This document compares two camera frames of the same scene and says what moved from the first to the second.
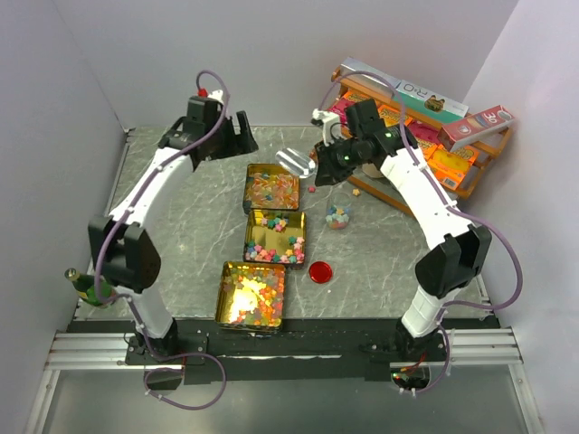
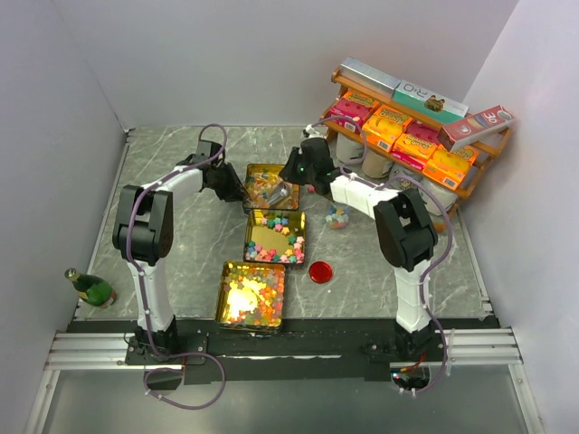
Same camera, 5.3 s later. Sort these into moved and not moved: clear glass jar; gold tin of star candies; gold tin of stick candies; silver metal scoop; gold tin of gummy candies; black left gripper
Moved: black left gripper; silver metal scoop
Not moved: clear glass jar; gold tin of stick candies; gold tin of gummy candies; gold tin of star candies
